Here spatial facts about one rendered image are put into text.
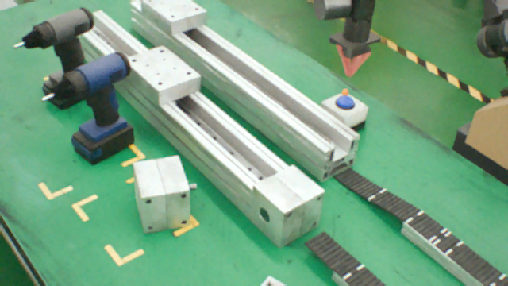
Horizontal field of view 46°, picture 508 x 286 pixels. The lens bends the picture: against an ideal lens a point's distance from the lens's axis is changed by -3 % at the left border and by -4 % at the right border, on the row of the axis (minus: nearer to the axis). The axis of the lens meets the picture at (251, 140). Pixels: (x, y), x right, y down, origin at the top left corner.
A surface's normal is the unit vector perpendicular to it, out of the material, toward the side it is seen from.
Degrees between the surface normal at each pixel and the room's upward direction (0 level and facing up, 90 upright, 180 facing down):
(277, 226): 90
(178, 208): 90
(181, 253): 0
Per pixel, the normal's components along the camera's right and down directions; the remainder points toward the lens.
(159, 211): 0.30, 0.61
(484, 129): -0.77, 0.36
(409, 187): 0.06, -0.78
